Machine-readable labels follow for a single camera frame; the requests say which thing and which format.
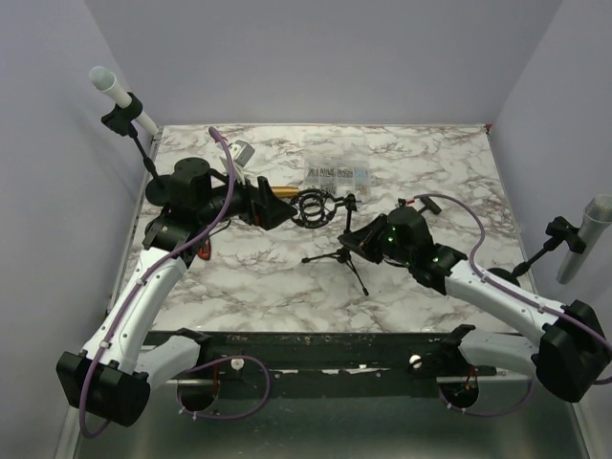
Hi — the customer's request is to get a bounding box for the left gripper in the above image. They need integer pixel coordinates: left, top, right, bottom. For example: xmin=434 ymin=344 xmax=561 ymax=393
xmin=199 ymin=164 xmax=297 ymax=230

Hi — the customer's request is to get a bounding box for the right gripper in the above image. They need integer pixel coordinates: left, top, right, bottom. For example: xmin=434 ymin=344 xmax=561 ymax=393
xmin=342 ymin=212 xmax=414 ymax=266

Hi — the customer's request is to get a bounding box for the black shock-mount tripod stand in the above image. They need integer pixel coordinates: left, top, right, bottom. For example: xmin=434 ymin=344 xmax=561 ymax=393
xmin=289 ymin=186 xmax=370 ymax=297

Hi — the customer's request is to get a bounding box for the black round-base mic stand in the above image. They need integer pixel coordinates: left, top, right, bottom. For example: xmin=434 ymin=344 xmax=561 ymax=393
xmin=101 ymin=92 xmax=169 ymax=207

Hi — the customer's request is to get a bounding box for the white microphone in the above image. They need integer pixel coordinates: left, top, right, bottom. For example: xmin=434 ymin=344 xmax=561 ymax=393
xmin=89 ymin=66 xmax=159 ymax=136

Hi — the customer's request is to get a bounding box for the gold microphone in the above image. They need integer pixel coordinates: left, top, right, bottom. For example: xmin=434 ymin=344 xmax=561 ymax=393
xmin=272 ymin=186 xmax=299 ymax=199

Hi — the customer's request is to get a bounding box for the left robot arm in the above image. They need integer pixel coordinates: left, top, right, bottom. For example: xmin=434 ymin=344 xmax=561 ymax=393
xmin=56 ymin=158 xmax=296 ymax=426

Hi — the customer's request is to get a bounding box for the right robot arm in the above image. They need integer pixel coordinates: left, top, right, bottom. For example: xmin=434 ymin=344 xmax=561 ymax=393
xmin=339 ymin=207 xmax=611 ymax=403

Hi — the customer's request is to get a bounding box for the black right mic stand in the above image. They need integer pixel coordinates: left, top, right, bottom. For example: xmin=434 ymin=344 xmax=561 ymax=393
xmin=489 ymin=216 xmax=586 ymax=287

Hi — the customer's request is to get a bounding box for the silver microphone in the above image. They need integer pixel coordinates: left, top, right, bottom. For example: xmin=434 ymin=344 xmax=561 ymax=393
xmin=557 ymin=194 xmax=611 ymax=285

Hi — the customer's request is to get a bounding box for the clear screw organizer box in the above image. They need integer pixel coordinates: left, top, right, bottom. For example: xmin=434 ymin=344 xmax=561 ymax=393
xmin=302 ymin=135 xmax=371 ymax=202

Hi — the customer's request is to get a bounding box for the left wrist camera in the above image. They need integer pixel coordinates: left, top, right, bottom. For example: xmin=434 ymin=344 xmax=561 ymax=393
xmin=229 ymin=140 xmax=255 ymax=168

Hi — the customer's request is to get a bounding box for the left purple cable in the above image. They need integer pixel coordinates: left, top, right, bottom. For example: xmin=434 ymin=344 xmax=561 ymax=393
xmin=78 ymin=126 xmax=272 ymax=439

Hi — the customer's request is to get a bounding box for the black T-handle tool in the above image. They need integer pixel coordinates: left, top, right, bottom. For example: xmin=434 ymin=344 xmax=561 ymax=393
xmin=416 ymin=196 xmax=442 ymax=215

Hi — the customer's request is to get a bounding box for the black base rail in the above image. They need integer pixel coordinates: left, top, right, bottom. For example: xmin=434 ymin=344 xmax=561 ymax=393
xmin=173 ymin=332 xmax=496 ymax=401

